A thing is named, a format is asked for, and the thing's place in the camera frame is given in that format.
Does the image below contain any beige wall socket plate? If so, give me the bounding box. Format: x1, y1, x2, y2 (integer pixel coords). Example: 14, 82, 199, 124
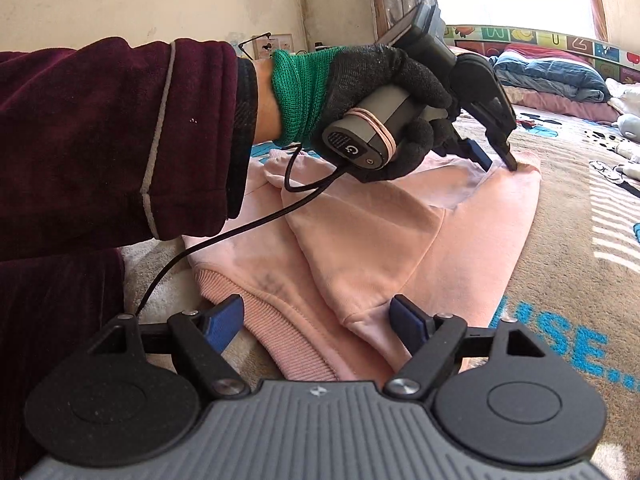
250, 34, 296, 61

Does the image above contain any thin black desk lamp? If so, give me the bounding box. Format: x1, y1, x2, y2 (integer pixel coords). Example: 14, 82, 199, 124
238, 31, 273, 59

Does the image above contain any mauve folded blanket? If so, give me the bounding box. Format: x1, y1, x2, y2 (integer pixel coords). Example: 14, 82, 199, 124
515, 87, 621, 123

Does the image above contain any tan rubber band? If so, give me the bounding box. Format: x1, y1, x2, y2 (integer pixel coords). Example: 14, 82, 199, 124
347, 107, 396, 153

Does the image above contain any white quilt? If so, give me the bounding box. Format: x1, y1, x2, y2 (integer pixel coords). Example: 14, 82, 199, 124
605, 77, 640, 116

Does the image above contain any maroon pillow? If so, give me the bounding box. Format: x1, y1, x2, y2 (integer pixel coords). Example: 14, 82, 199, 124
502, 42, 596, 68

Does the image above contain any person's maroon clothing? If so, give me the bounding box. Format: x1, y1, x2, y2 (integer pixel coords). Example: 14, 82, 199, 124
0, 249, 126, 480

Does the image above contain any brown cartoon printed blanket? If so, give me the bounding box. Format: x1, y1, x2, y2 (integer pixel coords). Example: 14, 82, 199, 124
120, 105, 640, 480

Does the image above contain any pink sweatshirt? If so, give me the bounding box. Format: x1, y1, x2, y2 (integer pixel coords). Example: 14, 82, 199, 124
182, 147, 543, 381

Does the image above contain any colourful alphabet foam mat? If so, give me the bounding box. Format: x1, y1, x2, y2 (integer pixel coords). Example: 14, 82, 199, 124
442, 24, 640, 86

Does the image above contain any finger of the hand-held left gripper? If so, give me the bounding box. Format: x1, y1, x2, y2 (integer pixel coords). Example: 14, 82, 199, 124
439, 121, 494, 169
469, 94, 521, 172

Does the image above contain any person's left hand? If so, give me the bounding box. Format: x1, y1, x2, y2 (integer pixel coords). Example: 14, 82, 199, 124
306, 44, 456, 184

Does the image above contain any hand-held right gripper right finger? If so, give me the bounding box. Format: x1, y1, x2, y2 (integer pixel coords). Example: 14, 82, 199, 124
384, 294, 552, 397

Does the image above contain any white printed garment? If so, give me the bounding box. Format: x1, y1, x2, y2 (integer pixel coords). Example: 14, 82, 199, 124
612, 140, 640, 196

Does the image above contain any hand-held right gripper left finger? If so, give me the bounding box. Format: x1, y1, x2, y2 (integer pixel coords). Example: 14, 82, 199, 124
86, 294, 251, 399

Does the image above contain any black cable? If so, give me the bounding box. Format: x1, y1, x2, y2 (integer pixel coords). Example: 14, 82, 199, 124
134, 145, 351, 318

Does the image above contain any person's left forearm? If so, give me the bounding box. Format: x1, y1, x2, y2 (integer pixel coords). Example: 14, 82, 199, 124
0, 37, 346, 261

